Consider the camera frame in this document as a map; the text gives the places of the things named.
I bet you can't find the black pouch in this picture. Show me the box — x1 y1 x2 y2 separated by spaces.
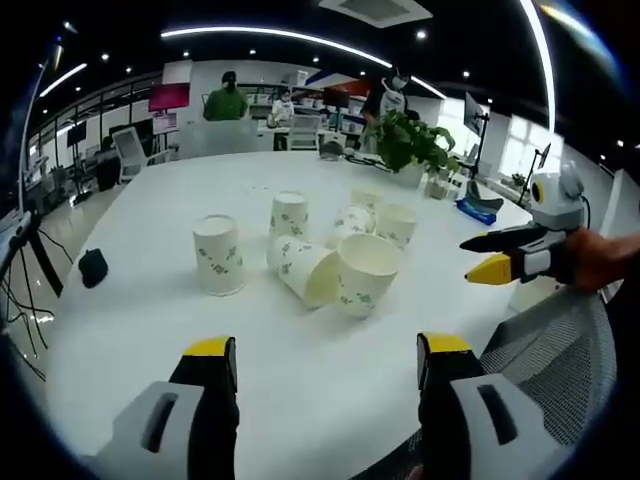
77 247 109 290

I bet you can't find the grey curved holder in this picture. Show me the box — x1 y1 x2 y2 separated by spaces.
466 179 505 214

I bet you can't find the cluster of printed paper cups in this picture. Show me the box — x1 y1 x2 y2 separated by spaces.
192 185 418 321

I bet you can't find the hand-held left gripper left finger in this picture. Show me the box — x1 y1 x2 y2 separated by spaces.
79 335 242 480

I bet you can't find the person's right hand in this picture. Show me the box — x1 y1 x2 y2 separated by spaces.
556 227 640 292

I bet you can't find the ceiling air vent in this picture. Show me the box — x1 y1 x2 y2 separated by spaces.
317 0 434 29

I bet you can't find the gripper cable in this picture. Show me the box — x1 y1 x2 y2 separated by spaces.
578 193 595 232

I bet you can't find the small beige pot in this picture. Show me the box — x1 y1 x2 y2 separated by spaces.
423 167 452 200

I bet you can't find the grey mesh office chair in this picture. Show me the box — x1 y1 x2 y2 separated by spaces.
478 288 620 447

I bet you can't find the green potted plant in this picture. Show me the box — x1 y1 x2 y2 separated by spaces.
373 110 462 189

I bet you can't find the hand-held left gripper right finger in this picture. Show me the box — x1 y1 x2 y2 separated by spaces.
416 330 576 480

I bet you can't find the pink display screen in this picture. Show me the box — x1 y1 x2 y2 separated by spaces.
147 81 192 113

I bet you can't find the black cable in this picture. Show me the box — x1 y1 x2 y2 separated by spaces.
0 227 75 384

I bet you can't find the white office chair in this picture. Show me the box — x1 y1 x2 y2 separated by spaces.
287 114 322 152
111 126 172 185

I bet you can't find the white table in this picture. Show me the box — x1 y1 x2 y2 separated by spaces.
43 149 547 480

